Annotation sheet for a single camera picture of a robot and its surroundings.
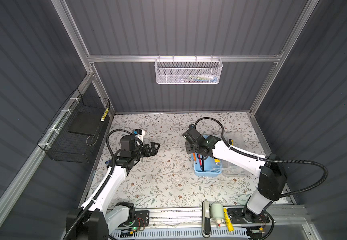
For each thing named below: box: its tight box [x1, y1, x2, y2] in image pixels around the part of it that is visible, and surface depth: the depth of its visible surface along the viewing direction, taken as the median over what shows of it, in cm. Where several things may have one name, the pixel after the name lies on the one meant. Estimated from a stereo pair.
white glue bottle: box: [210, 203, 224, 229], surface depth 71 cm
